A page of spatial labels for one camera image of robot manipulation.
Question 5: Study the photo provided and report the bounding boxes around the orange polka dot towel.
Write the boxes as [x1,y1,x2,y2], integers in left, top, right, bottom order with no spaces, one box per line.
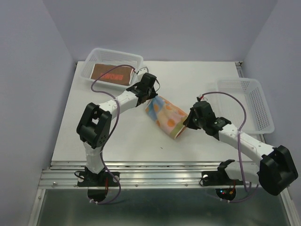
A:
[145,96,188,139]

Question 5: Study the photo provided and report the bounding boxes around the aluminium mounting rail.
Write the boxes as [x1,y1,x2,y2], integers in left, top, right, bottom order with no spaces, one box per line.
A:
[37,161,290,189]

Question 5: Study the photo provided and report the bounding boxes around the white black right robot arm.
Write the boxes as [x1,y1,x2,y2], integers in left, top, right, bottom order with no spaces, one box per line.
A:
[183,101,299,196]

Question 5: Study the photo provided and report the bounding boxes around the brown red checked towel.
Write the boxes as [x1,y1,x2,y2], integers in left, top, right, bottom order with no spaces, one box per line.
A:
[90,64,134,86]

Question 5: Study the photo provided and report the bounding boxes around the white perforated basket right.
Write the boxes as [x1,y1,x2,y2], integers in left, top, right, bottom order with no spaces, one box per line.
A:
[216,78,275,135]

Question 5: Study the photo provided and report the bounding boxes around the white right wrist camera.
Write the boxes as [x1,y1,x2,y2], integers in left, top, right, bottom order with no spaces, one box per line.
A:
[197,96,208,102]

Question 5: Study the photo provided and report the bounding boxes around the white perforated basket left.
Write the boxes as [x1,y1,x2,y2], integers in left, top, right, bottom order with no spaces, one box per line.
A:
[80,48,143,89]

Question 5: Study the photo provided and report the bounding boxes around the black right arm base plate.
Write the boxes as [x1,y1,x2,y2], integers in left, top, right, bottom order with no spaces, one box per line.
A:
[199,160,243,186]

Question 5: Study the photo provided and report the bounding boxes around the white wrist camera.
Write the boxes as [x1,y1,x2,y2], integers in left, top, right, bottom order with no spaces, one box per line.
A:
[136,66,149,76]
[197,96,208,102]

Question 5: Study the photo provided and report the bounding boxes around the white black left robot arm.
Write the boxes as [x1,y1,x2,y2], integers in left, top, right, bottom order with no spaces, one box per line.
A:
[75,73,158,187]

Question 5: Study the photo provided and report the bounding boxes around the white perforated basket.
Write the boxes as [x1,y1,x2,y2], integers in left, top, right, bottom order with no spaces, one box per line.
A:
[216,78,275,135]
[80,48,143,89]

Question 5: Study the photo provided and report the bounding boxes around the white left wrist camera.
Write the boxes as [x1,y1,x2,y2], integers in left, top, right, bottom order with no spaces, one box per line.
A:
[136,66,149,76]

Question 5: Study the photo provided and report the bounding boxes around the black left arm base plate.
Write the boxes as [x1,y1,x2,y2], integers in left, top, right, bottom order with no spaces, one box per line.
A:
[74,171,119,187]

